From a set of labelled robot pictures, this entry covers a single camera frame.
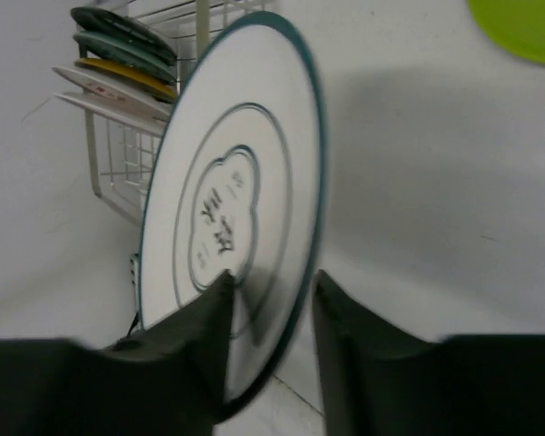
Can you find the white plate orange sunburst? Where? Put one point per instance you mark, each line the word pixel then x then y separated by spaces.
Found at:
pixel 115 89

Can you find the lime green plate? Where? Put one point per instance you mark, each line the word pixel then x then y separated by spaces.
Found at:
pixel 516 26

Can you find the teal blue patterned plate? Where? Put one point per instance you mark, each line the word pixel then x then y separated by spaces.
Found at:
pixel 113 49

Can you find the metal wire dish rack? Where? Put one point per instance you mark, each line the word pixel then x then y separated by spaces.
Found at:
pixel 121 158

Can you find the white plate red characters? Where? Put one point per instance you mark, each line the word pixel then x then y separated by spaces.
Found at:
pixel 101 105

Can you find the white plate teal cloud design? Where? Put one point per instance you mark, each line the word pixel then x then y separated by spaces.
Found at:
pixel 238 186

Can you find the black plate white squiggle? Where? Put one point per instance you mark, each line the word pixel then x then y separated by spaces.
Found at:
pixel 125 29

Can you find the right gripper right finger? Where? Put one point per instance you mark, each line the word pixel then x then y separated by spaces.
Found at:
pixel 377 379

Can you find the yellow ornate plate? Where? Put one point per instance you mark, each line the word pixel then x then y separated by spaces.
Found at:
pixel 142 81

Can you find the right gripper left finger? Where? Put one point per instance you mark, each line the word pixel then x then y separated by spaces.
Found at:
pixel 167 380

